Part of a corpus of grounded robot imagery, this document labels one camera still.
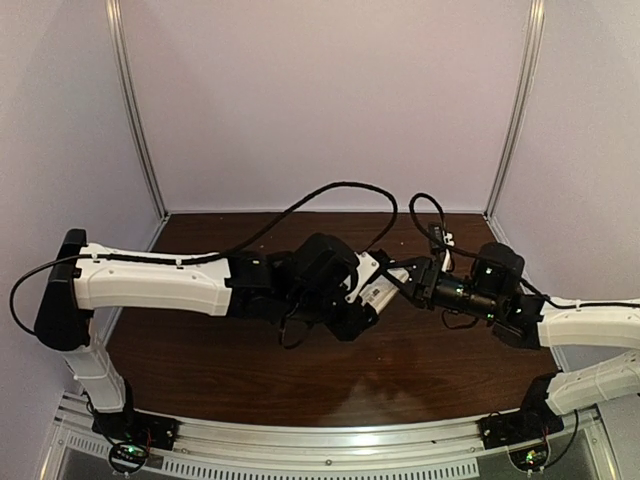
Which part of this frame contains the aluminium front rail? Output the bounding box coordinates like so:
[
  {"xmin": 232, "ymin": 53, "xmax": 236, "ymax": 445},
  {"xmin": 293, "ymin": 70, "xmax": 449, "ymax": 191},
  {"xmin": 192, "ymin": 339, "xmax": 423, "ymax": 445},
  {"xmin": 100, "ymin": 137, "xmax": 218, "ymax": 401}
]
[{"xmin": 49, "ymin": 394, "xmax": 611, "ymax": 480}]

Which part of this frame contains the white remote control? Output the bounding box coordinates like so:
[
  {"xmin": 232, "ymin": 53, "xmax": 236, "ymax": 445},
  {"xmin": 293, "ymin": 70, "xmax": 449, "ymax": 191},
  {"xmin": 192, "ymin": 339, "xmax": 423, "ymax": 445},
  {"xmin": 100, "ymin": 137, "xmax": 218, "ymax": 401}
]
[{"xmin": 359, "ymin": 268, "xmax": 410, "ymax": 315}]

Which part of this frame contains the black cable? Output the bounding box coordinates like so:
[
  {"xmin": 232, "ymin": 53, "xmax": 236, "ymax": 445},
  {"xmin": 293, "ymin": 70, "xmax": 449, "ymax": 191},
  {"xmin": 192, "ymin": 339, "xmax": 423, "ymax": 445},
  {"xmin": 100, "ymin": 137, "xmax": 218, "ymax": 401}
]
[
  {"xmin": 408, "ymin": 192, "xmax": 556, "ymax": 306},
  {"xmin": 8, "ymin": 180, "xmax": 400, "ymax": 341}
]

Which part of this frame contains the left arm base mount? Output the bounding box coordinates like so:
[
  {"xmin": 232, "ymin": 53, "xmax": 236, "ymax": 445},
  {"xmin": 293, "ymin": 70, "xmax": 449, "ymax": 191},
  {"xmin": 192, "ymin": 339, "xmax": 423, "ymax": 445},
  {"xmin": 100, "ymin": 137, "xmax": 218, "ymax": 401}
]
[{"xmin": 92, "ymin": 410, "xmax": 179, "ymax": 451}]

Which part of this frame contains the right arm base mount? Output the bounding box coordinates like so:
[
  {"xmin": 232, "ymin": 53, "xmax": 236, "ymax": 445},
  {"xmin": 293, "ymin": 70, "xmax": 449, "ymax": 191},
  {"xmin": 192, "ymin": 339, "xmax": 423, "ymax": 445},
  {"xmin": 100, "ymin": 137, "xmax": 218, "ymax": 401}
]
[{"xmin": 477, "ymin": 401, "xmax": 564, "ymax": 450}]

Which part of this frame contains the right aluminium frame post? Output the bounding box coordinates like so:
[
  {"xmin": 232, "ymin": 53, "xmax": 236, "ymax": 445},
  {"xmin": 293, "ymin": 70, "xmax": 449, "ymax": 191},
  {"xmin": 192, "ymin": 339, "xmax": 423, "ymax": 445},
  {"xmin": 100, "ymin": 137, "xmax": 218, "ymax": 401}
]
[{"xmin": 484, "ymin": 0, "xmax": 546, "ymax": 221}]

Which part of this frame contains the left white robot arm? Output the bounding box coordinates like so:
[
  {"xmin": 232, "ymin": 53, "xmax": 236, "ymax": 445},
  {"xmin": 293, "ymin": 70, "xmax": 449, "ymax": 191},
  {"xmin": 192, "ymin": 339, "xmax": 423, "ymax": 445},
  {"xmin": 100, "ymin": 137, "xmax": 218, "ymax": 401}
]
[{"xmin": 34, "ymin": 229, "xmax": 387, "ymax": 415}]

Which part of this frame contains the right black cable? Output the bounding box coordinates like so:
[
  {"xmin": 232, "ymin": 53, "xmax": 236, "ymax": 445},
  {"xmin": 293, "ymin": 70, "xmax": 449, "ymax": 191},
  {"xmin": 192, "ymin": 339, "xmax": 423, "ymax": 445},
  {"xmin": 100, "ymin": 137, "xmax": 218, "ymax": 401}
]
[{"xmin": 408, "ymin": 192, "xmax": 556, "ymax": 306}]

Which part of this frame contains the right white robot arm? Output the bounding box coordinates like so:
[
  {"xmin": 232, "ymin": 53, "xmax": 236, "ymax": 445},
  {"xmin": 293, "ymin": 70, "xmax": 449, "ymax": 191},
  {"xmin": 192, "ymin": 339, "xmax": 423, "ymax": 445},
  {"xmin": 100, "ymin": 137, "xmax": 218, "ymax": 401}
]
[{"xmin": 372, "ymin": 242, "xmax": 639, "ymax": 418}]

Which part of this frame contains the aluminium frame post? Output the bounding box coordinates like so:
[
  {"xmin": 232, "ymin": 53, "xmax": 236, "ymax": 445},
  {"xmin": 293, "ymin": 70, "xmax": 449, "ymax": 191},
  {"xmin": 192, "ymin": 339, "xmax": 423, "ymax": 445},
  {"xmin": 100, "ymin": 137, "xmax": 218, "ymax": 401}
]
[
  {"xmin": 105, "ymin": 0, "xmax": 169, "ymax": 220},
  {"xmin": 484, "ymin": 0, "xmax": 546, "ymax": 221}
]

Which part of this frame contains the left aluminium frame post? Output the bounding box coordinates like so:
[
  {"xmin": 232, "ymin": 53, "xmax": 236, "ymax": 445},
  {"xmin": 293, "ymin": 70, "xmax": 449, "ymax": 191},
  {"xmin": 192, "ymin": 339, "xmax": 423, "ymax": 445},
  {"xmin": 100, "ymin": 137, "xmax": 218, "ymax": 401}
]
[{"xmin": 105, "ymin": 0, "xmax": 169, "ymax": 220}]

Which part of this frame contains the left black cable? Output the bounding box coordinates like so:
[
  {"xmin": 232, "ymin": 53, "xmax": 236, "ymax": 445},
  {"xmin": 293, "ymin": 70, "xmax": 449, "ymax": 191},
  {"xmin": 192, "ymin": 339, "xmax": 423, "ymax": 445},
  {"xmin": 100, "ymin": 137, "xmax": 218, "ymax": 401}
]
[{"xmin": 8, "ymin": 180, "xmax": 400, "ymax": 341}]

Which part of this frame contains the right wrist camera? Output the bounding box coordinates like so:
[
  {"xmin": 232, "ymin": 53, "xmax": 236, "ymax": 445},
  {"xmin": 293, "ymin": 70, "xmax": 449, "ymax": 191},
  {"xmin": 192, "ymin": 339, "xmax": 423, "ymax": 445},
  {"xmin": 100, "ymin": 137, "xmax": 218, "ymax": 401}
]
[{"xmin": 428, "ymin": 222, "xmax": 455, "ymax": 273}]

